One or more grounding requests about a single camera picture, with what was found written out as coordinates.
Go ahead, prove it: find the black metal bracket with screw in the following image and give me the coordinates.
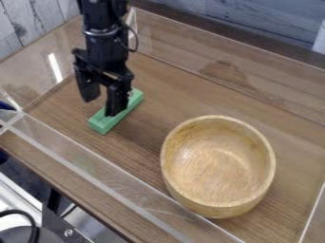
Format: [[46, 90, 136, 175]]
[[37, 206, 93, 243]]

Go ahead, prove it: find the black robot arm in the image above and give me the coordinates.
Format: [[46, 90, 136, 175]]
[[72, 0, 137, 117]]

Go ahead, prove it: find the black cable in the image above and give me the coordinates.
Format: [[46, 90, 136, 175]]
[[0, 208, 40, 243]]

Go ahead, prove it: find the light wooden bowl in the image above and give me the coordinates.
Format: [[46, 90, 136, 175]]
[[160, 115, 277, 219]]

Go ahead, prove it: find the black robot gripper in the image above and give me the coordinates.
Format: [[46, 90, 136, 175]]
[[72, 28, 135, 117]]

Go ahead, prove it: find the green rectangular block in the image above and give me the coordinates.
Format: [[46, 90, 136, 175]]
[[87, 88, 143, 135]]

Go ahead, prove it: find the clear acrylic tray enclosure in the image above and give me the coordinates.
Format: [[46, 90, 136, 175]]
[[0, 7, 325, 243]]

